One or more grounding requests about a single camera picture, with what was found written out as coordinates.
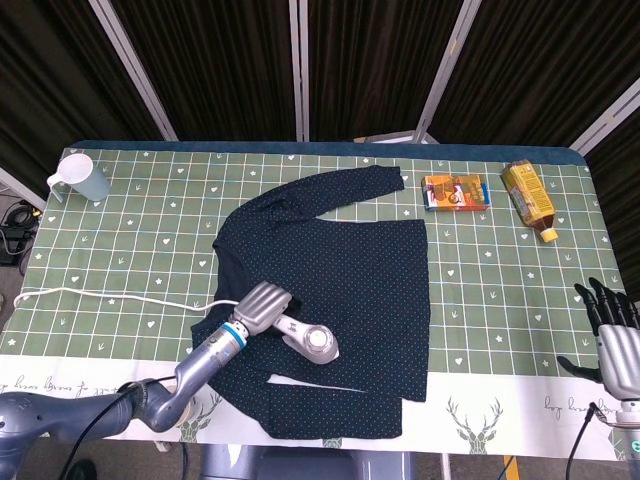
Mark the orange snack box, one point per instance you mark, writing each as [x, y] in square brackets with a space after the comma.
[455, 194]

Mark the black equipment on floor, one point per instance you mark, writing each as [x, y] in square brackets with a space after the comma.
[17, 227]

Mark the yellow tea bottle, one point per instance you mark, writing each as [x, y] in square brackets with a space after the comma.
[530, 195]

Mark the green checkered tablecloth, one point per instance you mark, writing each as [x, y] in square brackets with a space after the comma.
[475, 310]

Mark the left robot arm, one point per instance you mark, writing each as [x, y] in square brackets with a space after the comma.
[165, 395]

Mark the white partition frame post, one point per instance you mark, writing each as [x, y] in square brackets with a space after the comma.
[20, 187]
[607, 117]
[300, 70]
[132, 70]
[447, 70]

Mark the white handheld steamer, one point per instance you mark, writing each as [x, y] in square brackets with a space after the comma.
[315, 340]

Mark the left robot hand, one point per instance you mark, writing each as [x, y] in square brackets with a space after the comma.
[260, 307]

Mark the dark dotted long-sleeve shirt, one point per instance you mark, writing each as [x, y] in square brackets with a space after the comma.
[350, 260]

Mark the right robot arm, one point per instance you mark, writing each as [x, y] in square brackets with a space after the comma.
[629, 425]

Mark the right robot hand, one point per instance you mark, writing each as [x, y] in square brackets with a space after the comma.
[620, 360]

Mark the white partition foot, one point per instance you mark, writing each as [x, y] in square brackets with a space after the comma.
[395, 137]

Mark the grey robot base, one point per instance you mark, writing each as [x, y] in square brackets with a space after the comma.
[310, 465]

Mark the black shoe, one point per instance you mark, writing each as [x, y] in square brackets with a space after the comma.
[82, 471]

